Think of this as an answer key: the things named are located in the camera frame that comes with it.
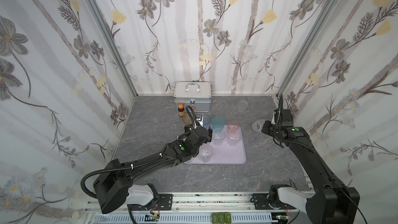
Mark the frosted clear glass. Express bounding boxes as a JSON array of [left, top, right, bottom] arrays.
[[237, 100, 249, 113], [252, 119, 265, 133]]

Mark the blue plastic cup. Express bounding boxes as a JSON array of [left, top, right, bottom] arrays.
[[203, 114, 211, 129]]

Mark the clear tumbler glass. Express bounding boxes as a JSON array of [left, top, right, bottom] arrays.
[[211, 128, 226, 146]]

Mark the teal plastic cup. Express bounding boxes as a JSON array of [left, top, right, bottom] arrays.
[[211, 115, 226, 130]]

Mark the lilac plastic tray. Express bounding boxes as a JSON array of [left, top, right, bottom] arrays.
[[185, 126, 247, 165]]

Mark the small clear glass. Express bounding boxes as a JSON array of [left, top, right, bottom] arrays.
[[228, 129, 242, 146]]

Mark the pink drinking glass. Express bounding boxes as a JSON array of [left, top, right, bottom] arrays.
[[227, 119, 240, 131]]

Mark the amber drinking glass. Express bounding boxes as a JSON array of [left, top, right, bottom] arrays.
[[182, 114, 193, 125]]

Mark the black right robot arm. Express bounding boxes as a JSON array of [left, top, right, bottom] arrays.
[[261, 95, 360, 224]]

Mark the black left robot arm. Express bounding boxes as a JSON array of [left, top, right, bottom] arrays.
[[80, 106, 213, 214]]

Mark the brown bottle orange cap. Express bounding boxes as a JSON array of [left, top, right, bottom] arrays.
[[178, 104, 185, 117]]

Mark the silver metal first-aid case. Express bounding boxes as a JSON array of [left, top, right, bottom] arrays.
[[174, 82, 211, 113]]

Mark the green terminal block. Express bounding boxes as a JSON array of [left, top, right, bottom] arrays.
[[211, 212, 232, 224]]

